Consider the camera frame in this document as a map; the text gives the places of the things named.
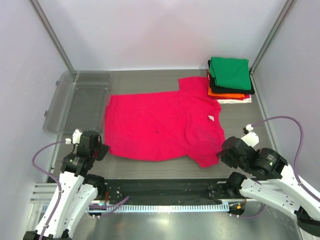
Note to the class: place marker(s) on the right aluminium corner post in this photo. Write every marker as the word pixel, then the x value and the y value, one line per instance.
pixel 279 21

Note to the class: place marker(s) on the clear plastic bin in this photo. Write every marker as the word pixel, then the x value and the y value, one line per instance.
pixel 79 102

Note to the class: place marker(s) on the slotted cable duct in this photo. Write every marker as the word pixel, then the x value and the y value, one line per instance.
pixel 124 209

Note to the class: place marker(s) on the left aluminium corner post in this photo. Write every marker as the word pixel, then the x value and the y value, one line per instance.
pixel 35 4

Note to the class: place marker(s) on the green folded t-shirt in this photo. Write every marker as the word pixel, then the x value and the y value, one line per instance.
pixel 231 73

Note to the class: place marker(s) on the aluminium corner post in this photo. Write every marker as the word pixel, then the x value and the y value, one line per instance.
pixel 279 21
pixel 35 4

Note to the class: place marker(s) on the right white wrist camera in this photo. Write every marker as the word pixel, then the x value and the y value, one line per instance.
pixel 251 136

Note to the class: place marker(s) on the red folded t-shirt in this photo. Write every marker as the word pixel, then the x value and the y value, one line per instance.
pixel 208 75

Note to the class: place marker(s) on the white folded t-shirt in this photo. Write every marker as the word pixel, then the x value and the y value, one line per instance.
pixel 246 100

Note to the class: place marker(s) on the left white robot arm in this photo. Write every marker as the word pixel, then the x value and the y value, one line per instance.
pixel 75 190

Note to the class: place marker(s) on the orange folded t-shirt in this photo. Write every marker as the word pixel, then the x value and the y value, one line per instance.
pixel 236 96

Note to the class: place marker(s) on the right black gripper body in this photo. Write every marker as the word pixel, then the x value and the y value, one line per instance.
pixel 232 162

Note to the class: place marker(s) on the crimson red t-shirt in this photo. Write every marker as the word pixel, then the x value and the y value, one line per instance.
pixel 166 125

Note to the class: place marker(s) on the aluminium frame rail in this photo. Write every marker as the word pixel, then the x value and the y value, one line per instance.
pixel 43 192

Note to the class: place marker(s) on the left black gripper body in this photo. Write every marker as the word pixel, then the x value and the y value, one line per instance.
pixel 99 152

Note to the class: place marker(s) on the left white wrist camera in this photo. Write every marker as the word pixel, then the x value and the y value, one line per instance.
pixel 75 138

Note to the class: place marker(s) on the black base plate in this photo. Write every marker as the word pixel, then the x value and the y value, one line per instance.
pixel 168 192

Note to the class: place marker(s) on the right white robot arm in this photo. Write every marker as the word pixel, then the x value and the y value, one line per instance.
pixel 276 184

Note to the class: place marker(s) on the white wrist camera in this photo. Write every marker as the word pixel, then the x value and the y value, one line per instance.
pixel 75 138
pixel 251 136

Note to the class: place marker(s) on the black folded t-shirt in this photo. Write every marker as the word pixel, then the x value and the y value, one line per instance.
pixel 221 90

